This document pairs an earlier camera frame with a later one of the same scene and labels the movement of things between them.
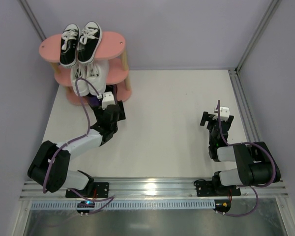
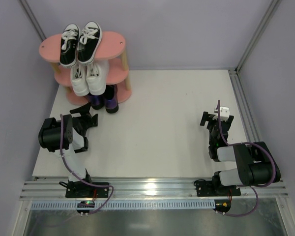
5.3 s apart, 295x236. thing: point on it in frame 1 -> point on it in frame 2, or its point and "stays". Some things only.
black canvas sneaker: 69,45 stays
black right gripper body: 212,122 stays
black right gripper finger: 206,117 stays
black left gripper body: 120,111 -> 87,118
